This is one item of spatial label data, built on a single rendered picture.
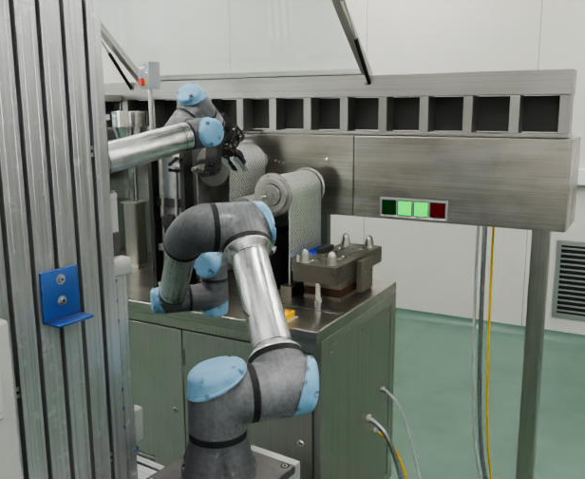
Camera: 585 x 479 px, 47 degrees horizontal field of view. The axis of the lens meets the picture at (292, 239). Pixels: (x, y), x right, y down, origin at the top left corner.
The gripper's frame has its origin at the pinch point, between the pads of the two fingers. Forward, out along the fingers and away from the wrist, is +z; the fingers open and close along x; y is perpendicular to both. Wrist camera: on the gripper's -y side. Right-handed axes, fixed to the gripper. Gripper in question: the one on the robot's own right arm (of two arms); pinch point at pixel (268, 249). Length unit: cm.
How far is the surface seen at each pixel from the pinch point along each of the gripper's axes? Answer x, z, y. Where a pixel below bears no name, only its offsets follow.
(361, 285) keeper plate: -21.8, 25.9, -15.5
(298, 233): -0.2, 20.2, 2.0
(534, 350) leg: -75, 62, -42
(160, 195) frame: 46.8, 3.2, 14.6
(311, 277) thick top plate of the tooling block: -10.7, 9.3, -10.0
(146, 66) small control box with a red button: 59, 14, 60
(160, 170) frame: 44, 1, 24
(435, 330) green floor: 20, 259, -109
